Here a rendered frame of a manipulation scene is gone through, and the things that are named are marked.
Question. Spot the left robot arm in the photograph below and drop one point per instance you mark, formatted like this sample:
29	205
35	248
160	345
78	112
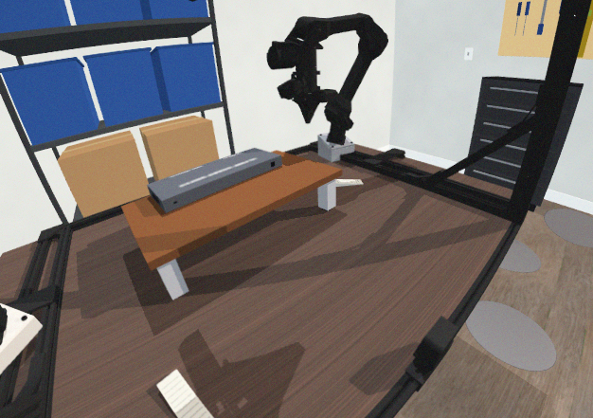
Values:
3	322

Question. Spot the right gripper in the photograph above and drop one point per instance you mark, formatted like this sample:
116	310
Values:
319	95

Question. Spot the brown wooden stand with white legs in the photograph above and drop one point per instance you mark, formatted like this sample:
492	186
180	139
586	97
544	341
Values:
162	237

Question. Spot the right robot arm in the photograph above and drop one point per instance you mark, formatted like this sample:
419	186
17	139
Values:
282	55

